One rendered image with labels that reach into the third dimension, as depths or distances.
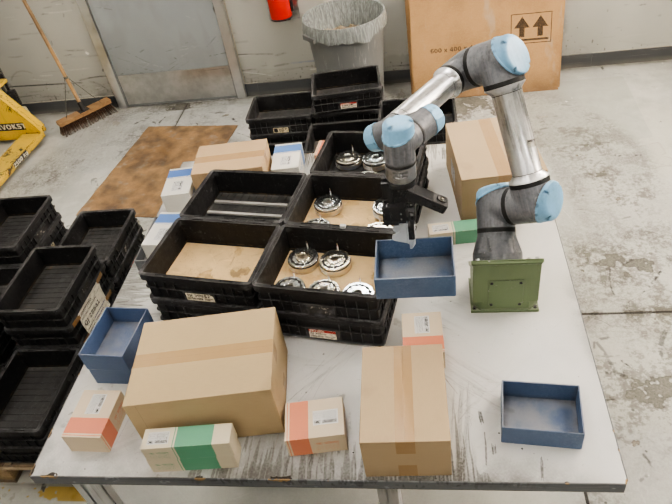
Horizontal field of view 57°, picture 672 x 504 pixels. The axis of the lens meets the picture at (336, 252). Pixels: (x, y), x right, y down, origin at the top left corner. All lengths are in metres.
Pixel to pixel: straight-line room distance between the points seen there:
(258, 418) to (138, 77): 3.94
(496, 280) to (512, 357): 0.23
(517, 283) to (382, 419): 0.63
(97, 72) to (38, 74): 0.50
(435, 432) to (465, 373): 0.35
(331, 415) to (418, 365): 0.27
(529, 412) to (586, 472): 0.21
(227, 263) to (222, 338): 0.42
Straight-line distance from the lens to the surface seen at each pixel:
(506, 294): 1.99
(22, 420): 2.83
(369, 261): 2.04
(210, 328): 1.86
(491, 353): 1.93
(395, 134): 1.45
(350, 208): 2.28
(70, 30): 5.41
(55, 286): 2.97
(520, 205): 1.87
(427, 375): 1.68
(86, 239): 3.37
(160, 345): 1.88
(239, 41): 4.98
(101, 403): 1.99
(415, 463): 1.66
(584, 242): 3.41
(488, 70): 1.82
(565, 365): 1.93
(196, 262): 2.21
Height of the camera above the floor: 2.20
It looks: 41 degrees down
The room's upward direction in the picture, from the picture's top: 10 degrees counter-clockwise
